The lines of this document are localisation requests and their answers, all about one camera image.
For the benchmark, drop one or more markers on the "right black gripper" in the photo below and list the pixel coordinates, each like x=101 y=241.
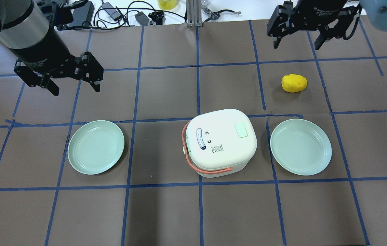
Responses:
x=319 y=12

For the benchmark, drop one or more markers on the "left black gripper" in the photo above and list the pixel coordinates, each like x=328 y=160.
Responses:
x=43 y=46

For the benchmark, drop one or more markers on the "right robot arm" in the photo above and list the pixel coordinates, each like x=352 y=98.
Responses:
x=376 y=11

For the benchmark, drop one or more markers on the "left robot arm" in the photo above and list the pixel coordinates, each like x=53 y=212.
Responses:
x=56 y=13

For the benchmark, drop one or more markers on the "white rice cooker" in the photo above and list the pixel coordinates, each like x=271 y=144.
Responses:
x=219 y=143

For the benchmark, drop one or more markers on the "black power adapter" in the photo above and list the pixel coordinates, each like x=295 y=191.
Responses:
x=82 y=16

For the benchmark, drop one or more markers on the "yellow lemon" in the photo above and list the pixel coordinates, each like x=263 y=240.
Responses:
x=294 y=83

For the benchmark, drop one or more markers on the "left green plate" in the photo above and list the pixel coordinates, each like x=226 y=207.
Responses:
x=96 y=147

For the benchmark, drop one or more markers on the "green plate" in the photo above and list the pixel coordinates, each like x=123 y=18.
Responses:
x=96 y=147
x=301 y=147

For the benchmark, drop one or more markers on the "right green plate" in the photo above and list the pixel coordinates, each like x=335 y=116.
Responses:
x=301 y=147

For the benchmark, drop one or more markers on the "aluminium frame post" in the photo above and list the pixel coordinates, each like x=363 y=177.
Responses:
x=194 y=13

